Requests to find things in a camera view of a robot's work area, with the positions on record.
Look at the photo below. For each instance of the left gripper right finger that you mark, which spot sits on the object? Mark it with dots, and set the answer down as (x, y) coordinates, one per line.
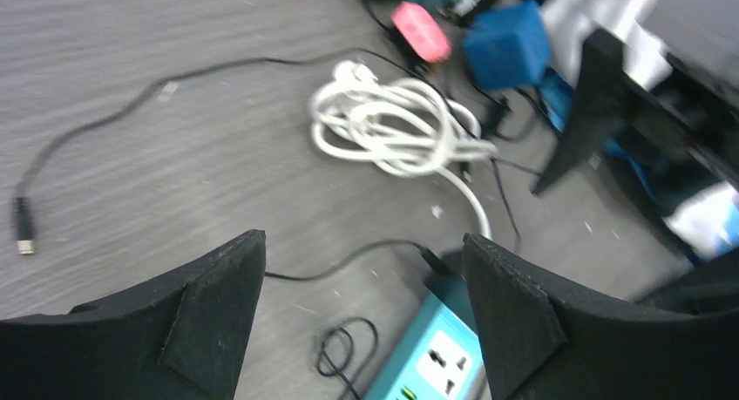
(543, 336)

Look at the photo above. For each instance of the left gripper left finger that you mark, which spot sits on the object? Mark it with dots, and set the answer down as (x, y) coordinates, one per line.
(179, 335)

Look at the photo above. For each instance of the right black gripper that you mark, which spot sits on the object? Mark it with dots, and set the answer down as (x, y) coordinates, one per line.
(691, 113)

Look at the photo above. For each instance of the teal usb power strip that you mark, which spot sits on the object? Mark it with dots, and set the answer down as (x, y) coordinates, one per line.
(439, 355)

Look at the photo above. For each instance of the blue cube socket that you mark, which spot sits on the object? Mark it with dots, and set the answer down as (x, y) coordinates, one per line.
(508, 47)

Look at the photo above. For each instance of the pink plug adapter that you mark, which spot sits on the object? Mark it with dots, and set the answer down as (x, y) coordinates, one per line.
(421, 32)

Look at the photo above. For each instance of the black power adapter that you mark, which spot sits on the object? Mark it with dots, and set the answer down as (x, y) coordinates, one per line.
(448, 264)

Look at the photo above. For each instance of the checkered black white pillow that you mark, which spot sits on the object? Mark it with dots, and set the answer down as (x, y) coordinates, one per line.
(652, 84)

